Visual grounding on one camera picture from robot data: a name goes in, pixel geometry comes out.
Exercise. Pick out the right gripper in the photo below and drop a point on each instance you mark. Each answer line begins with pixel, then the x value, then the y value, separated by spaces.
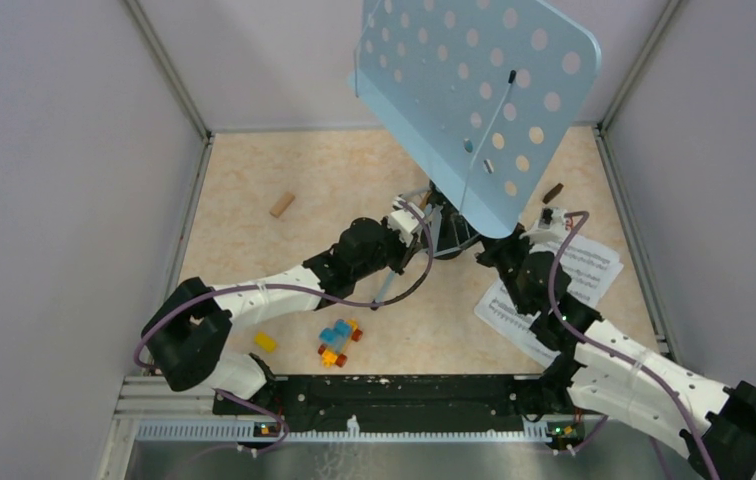
pixel 494 245

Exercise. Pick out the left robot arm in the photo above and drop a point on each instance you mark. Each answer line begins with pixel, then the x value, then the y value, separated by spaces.
pixel 185 339

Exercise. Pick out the yellow toy brick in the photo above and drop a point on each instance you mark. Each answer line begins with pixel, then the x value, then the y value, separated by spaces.
pixel 265 342

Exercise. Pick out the toy block car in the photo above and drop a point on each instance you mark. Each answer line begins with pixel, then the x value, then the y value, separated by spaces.
pixel 335 340

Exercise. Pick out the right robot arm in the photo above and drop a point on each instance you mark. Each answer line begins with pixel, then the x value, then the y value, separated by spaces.
pixel 600 368

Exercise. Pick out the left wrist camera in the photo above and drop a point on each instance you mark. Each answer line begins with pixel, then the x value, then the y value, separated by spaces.
pixel 407 219

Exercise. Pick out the sheet music page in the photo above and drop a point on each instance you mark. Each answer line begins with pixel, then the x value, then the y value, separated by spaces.
pixel 592 267
pixel 496 309

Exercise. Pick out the blue music stand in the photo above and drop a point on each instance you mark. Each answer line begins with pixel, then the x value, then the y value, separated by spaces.
pixel 477 94

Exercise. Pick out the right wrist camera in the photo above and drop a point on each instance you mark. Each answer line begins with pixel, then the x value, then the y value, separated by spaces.
pixel 549 232

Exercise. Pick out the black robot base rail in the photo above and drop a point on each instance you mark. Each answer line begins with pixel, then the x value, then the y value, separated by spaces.
pixel 414 403

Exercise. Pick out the dark brown wooden block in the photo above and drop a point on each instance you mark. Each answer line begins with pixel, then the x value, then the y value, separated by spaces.
pixel 552 193

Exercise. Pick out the black microphone stand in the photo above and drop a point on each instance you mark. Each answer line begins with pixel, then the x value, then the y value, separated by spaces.
pixel 453 239

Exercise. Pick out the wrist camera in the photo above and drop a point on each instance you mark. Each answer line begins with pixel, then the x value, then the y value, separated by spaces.
pixel 407 219
pixel 549 232

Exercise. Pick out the light wooden block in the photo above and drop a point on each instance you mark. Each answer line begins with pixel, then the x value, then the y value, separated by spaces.
pixel 282 204

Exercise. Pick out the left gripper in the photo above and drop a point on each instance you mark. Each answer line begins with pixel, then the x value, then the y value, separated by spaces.
pixel 405 252

